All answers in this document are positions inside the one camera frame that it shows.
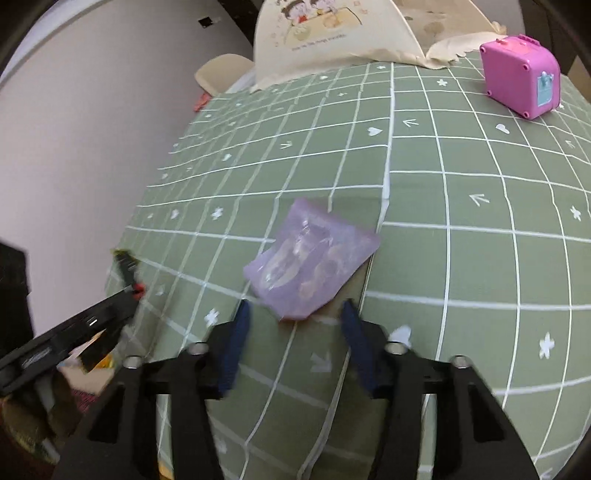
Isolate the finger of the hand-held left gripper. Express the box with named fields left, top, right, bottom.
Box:
left=76, top=320, right=127, bottom=374
left=60, top=249, right=141, bottom=352

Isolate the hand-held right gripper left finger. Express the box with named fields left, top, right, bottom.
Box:
left=51, top=299, right=254, bottom=480

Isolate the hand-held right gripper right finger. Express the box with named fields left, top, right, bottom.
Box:
left=341, top=299, right=541, bottom=480

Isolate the purple translucent packet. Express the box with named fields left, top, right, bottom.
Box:
left=243, top=198, right=382, bottom=320

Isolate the green checkered tablecloth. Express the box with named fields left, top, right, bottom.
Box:
left=106, top=46, right=591, bottom=480

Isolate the beige dining chair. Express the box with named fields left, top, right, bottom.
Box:
left=194, top=53, right=254, bottom=95

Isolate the cream mesh food cover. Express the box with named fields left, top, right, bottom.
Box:
left=252, top=0, right=509, bottom=90

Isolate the pink toy case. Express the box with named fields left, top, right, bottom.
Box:
left=479, top=34, right=561, bottom=121

